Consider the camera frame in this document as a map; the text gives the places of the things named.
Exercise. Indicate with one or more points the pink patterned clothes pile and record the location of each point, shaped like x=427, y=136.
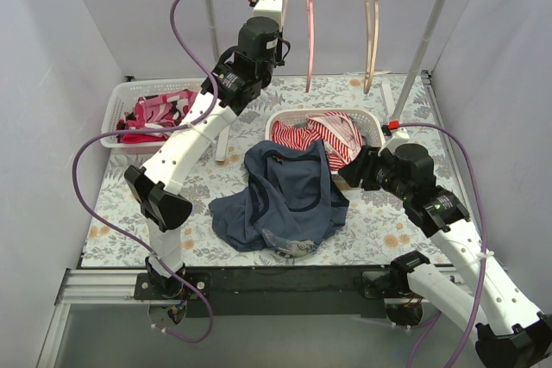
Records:
x=158, y=111

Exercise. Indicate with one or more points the pink plastic hanger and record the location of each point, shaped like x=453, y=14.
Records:
x=311, y=42

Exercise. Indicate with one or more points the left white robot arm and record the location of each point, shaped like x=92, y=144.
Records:
x=239, y=76

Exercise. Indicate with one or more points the white rectangular laundry basket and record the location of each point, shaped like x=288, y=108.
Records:
x=123, y=100

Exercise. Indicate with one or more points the red striped white garment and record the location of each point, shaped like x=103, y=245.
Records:
x=342, y=140

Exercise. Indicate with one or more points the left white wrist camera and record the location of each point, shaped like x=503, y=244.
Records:
x=272, y=9

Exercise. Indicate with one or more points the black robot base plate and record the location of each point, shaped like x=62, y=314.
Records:
x=363, y=290

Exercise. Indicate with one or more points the white oval laundry basket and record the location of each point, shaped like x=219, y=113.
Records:
x=365, y=121

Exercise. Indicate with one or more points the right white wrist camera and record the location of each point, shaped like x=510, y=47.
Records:
x=396, y=136

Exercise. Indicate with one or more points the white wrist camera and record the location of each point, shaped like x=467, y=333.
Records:
x=396, y=136
x=272, y=9

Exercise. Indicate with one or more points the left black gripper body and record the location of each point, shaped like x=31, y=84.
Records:
x=280, y=46

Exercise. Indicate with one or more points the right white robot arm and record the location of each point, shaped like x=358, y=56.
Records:
x=506, y=328

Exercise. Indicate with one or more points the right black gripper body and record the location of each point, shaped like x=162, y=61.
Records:
x=360, y=167

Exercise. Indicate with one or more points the blue tank top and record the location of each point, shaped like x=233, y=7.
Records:
x=291, y=204

